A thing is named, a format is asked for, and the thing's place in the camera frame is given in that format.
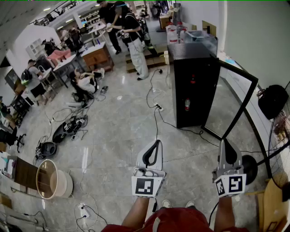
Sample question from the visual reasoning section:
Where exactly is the person's red shirt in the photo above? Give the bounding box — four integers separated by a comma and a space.
101, 207, 250, 232

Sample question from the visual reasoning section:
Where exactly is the wooden pallet platform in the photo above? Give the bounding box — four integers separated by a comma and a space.
125, 44, 169, 73

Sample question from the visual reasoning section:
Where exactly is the pink cloth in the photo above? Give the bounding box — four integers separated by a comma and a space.
46, 49, 71, 63

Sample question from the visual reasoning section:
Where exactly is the black bag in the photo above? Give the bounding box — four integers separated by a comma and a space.
257, 85, 290, 120

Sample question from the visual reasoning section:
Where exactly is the thin black cable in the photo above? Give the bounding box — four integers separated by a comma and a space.
76, 205, 108, 232

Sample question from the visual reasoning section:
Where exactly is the person's left forearm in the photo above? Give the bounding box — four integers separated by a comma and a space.
121, 196, 150, 227

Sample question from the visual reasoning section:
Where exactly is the black floor fan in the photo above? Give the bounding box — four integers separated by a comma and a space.
241, 108, 290, 202

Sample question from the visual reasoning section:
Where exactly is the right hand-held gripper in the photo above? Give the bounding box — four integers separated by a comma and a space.
212, 139, 247, 198

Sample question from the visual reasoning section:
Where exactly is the white top metal table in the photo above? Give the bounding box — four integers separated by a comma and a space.
46, 53, 82, 89

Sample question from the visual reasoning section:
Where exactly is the clear water jug red label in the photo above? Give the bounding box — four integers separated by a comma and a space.
166, 23, 178, 45
176, 22, 188, 44

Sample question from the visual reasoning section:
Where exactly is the white shelf unit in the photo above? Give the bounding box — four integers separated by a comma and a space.
25, 38, 43, 60

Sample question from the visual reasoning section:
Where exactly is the person's right forearm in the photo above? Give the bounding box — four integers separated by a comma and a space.
214, 195, 238, 232

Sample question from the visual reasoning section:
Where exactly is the brown wooden cabinet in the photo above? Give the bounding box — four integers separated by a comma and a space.
14, 156, 39, 191

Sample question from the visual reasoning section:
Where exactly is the fridge glass door black frame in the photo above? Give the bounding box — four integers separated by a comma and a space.
201, 53, 259, 140

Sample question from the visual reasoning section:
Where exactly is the black mini fridge cabinet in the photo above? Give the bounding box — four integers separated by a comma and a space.
167, 43, 222, 129

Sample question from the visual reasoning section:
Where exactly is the tan wooden board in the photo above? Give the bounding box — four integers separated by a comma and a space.
202, 20, 217, 36

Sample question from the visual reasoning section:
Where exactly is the brown wooden desk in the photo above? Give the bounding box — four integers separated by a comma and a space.
81, 42, 115, 73

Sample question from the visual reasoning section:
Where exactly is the cardboard box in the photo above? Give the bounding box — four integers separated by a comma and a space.
159, 14, 175, 30

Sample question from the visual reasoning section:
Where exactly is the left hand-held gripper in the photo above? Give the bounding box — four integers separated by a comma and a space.
131, 140, 167, 199

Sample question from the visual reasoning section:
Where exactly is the black office chair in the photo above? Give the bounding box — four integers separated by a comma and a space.
0, 126, 27, 154

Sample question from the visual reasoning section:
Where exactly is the black power cable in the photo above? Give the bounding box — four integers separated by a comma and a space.
146, 68, 164, 107
154, 107, 159, 142

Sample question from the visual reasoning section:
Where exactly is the black round device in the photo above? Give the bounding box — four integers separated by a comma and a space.
39, 142, 57, 157

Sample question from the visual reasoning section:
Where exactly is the black oblong case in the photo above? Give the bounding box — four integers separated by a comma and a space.
52, 115, 88, 143

